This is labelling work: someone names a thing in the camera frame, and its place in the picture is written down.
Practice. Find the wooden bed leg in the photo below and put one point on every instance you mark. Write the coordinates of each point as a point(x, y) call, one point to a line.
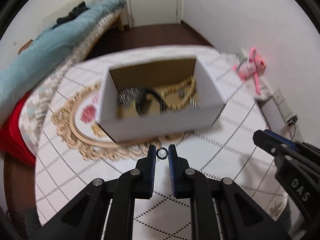
point(120, 23)

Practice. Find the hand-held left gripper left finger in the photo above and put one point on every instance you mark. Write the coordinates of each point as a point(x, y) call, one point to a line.
point(151, 172)

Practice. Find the black charger plug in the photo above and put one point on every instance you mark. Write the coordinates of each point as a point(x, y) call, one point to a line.
point(292, 120)

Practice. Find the black wristband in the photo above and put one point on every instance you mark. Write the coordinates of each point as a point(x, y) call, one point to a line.
point(143, 102)

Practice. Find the checked bed sheet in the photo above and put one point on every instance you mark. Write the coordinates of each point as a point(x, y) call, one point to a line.
point(35, 115)

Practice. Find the white cardboard box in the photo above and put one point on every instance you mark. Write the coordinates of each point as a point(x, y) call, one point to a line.
point(160, 127)

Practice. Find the brown plush toy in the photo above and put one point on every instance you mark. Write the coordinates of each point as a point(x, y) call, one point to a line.
point(25, 47)

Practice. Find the pink plush toy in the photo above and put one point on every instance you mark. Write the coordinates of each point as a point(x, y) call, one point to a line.
point(248, 67)

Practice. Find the white diamond-pattern tablecloth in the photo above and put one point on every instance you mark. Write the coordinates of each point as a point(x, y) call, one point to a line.
point(237, 135)

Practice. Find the light blue quilt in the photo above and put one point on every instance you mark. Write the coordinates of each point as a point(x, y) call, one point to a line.
point(45, 55)

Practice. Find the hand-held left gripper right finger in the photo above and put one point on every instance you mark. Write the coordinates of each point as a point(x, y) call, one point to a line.
point(172, 172)

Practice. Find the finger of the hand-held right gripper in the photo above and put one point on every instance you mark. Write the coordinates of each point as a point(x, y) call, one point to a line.
point(268, 142)
point(280, 136)

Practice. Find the red blanket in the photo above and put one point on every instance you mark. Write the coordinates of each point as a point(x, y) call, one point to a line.
point(15, 135)

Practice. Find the white door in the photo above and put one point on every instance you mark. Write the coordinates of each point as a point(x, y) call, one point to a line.
point(152, 2)

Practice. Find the black clothes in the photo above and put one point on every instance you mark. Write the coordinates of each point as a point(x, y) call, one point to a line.
point(72, 15)

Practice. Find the white wall socket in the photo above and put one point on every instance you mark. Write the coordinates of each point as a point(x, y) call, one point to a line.
point(282, 102)
point(297, 133)

